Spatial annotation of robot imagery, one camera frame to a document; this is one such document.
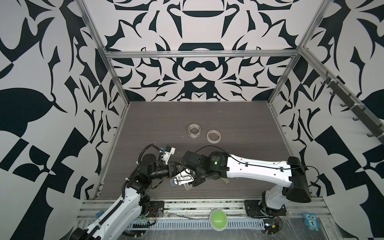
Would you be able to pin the blue owl number tag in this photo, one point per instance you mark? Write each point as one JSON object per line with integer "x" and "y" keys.
{"x": 311, "y": 222}

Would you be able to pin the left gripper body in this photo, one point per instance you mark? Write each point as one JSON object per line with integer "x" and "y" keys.
{"x": 162, "y": 171}

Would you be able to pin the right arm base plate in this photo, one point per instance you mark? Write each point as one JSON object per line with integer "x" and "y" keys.
{"x": 259, "y": 209}

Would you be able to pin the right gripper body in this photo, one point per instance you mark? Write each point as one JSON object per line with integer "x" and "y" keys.
{"x": 198, "y": 176}

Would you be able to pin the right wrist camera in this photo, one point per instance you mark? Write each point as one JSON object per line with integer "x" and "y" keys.
{"x": 181, "y": 179}

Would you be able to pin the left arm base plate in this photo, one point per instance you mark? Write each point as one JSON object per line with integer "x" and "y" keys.
{"x": 153, "y": 209}

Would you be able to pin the clear tape roll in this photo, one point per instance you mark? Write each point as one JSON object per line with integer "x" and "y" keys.
{"x": 194, "y": 130}

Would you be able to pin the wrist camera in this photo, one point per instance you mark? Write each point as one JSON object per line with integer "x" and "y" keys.
{"x": 166, "y": 153}
{"x": 181, "y": 179}

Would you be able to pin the remote battery cover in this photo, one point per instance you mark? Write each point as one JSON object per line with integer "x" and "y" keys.
{"x": 226, "y": 181}

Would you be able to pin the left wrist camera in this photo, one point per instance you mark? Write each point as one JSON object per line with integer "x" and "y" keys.
{"x": 166, "y": 153}

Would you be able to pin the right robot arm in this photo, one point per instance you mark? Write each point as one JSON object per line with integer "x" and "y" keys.
{"x": 289, "y": 178}

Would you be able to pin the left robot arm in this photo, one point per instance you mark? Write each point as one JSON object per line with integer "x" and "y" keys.
{"x": 134, "y": 200}

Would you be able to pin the black wall hook rail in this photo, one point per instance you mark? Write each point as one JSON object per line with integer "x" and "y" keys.
{"x": 361, "y": 111}

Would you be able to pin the white slotted cable duct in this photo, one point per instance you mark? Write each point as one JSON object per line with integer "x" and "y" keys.
{"x": 173, "y": 225}

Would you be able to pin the green push button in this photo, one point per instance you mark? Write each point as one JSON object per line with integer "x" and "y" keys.
{"x": 218, "y": 220}

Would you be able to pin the beige masking tape roll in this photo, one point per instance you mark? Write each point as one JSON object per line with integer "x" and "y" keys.
{"x": 214, "y": 136}

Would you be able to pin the small electronics board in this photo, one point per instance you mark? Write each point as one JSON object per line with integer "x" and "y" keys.
{"x": 272, "y": 226}

